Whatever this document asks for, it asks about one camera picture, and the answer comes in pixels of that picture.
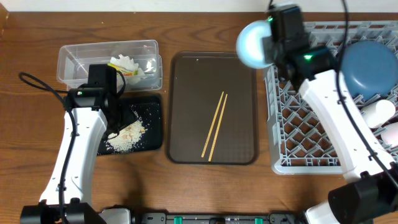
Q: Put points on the brown serving tray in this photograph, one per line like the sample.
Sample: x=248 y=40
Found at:
x=196 y=82

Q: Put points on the clear plastic waste bin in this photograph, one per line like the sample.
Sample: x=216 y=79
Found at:
x=74 y=61

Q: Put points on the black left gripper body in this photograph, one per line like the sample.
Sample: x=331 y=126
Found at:
x=124 y=117

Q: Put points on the pink cup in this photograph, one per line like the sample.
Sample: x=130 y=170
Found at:
x=390 y=134

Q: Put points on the pale green cup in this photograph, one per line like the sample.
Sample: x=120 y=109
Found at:
x=378 y=113

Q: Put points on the black waste tray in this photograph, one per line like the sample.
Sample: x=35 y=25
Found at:
x=148 y=110

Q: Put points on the grey dishwasher rack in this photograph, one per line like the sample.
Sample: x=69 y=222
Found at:
x=298 y=142

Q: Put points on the right wooden chopstick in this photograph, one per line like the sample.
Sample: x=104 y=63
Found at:
x=220 y=118

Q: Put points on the light blue bowl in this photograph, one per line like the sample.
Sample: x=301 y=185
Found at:
x=249 y=44

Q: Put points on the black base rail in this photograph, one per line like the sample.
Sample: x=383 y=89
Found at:
x=217 y=218

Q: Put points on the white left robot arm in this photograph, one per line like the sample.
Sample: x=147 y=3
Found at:
x=93 y=111

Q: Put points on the yellow snack wrapper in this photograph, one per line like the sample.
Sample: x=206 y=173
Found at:
x=124 y=71

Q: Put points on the white tissue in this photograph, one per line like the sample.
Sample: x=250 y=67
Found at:
x=128 y=63

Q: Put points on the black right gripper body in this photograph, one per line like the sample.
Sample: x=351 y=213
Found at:
x=270 y=50

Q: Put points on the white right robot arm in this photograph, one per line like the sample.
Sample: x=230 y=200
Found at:
x=369 y=171

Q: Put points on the wooden chopstick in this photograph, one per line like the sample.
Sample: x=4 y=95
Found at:
x=212 y=125
x=220 y=118

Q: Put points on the white rice pile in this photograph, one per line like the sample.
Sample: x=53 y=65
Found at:
x=128 y=139

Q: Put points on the dark blue plate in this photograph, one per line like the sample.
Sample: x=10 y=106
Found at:
x=369 y=68

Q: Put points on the left wooden chopstick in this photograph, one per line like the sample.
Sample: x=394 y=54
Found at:
x=212 y=125

